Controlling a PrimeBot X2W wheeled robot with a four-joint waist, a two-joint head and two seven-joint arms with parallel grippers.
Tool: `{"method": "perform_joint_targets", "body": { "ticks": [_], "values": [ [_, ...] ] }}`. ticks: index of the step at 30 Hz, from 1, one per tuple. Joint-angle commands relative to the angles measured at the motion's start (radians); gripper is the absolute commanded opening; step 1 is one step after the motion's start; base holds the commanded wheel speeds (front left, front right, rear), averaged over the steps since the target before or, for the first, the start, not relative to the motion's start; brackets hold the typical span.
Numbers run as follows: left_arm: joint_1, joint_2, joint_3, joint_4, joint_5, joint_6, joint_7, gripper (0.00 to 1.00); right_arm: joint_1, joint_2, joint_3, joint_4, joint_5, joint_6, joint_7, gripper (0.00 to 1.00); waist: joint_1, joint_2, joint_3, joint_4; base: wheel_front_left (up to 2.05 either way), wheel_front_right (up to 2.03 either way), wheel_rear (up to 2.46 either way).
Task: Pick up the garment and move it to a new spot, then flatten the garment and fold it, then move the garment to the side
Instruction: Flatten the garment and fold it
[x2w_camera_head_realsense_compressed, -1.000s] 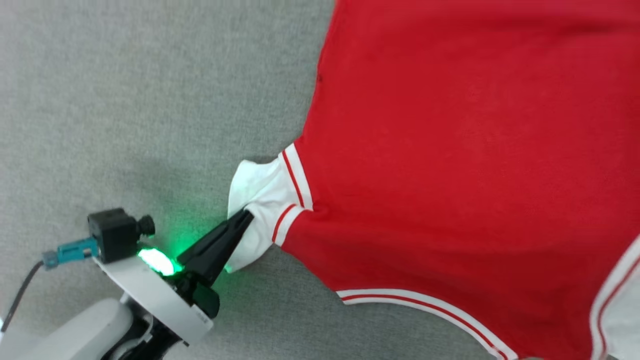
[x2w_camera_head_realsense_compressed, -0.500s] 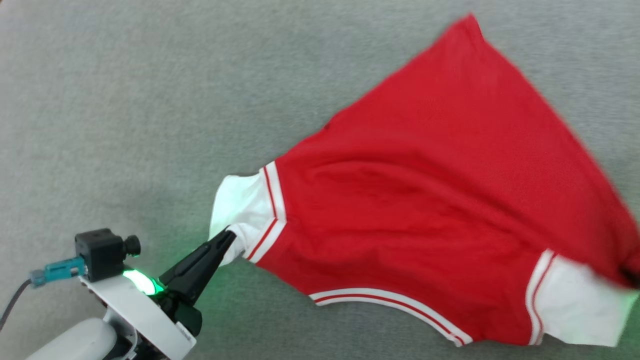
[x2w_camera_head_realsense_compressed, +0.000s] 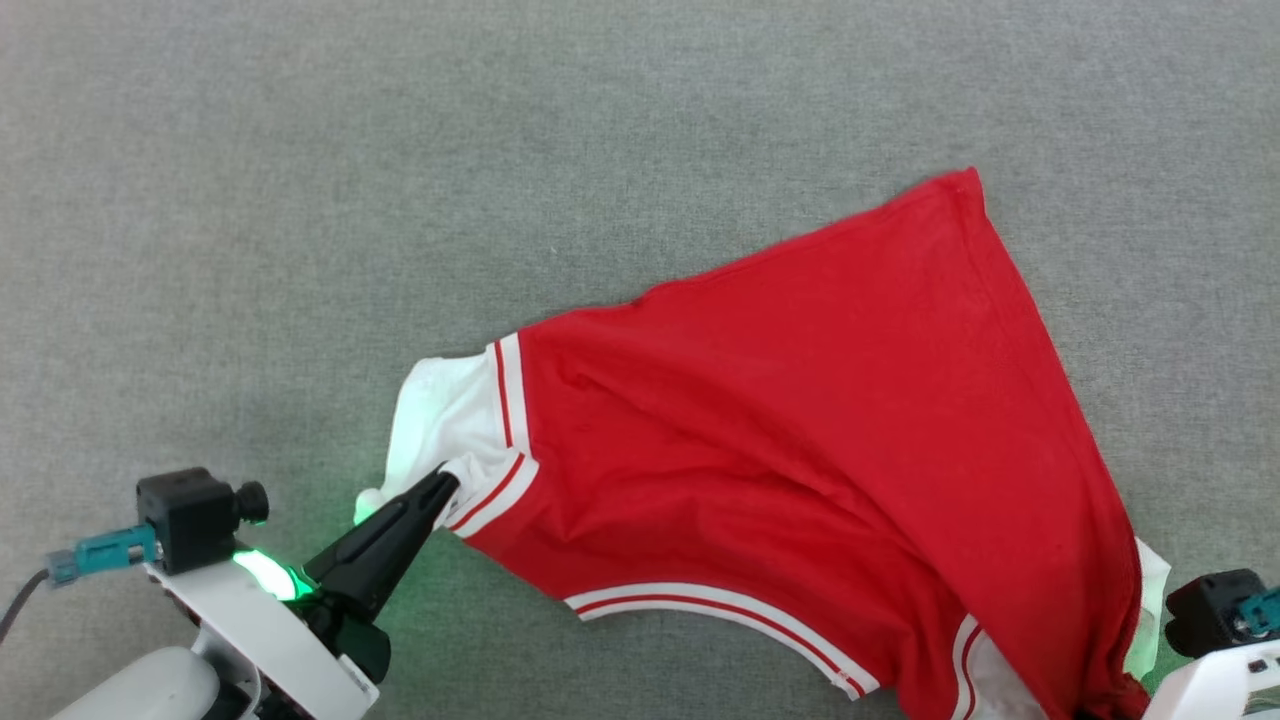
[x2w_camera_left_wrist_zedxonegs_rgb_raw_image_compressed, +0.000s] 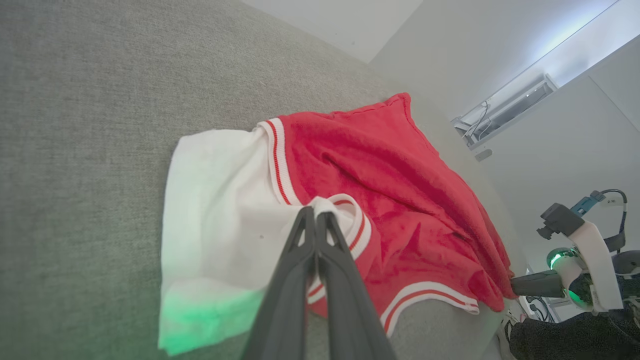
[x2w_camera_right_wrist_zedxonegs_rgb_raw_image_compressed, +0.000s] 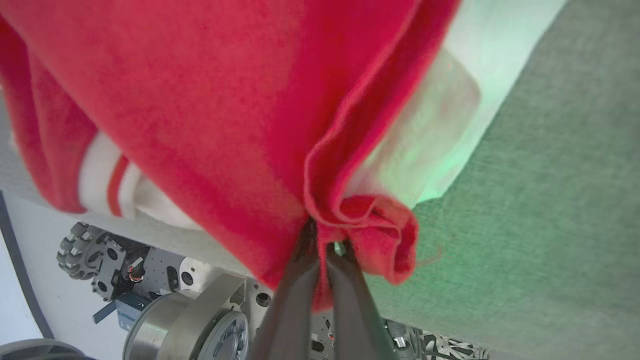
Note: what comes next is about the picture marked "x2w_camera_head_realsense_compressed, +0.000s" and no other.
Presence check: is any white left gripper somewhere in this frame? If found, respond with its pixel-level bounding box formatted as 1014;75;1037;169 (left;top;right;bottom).
145;470;462;720

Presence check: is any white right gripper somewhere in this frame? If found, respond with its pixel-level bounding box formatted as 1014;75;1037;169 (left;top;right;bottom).
1144;640;1280;720

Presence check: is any red jersey with white trim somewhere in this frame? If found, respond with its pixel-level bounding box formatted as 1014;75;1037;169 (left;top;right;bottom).
355;168;1172;720

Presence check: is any grey fabric sofa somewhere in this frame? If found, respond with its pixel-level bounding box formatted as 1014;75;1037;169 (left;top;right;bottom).
0;0;1280;720

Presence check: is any teal right camera connector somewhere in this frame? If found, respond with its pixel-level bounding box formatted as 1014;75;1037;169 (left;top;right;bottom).
1238;587;1280;638

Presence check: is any teal camera connector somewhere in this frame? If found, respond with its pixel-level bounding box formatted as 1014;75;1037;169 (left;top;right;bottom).
44;524;163;587
1238;587;1280;638

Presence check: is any teal left camera connector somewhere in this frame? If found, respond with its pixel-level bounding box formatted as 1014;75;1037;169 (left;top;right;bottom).
44;524;163;587

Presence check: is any grey left camera cable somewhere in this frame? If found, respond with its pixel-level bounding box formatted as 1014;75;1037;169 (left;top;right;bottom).
0;568;51;643

